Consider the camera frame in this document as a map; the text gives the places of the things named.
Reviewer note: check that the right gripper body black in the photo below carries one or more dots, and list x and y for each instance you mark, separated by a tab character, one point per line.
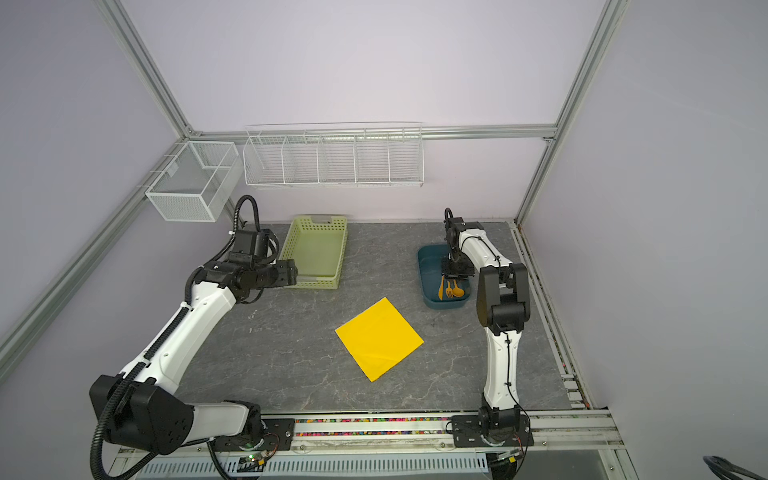
457	267

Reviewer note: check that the green perforated plastic basket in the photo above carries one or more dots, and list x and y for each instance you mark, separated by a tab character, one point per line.
317	243

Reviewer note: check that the white wire shelf rack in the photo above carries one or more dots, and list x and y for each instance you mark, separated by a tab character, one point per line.
334	154

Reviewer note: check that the white mesh wall basket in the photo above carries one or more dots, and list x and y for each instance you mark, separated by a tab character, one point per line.
197	182

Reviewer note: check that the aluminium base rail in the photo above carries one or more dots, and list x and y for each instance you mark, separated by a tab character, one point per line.
398	445

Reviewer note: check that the orange plastic spoon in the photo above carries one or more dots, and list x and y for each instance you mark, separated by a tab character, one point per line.
458	291

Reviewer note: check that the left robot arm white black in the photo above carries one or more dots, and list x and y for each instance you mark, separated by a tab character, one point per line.
138	407

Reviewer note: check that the dark teal plastic bin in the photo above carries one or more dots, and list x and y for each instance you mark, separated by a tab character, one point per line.
434	284

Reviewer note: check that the yellow paper napkin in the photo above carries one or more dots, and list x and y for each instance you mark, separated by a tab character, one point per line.
379	338

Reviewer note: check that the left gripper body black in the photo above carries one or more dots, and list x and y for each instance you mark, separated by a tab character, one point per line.
275	275

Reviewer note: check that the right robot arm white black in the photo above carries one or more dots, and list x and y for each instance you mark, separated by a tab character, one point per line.
503	307

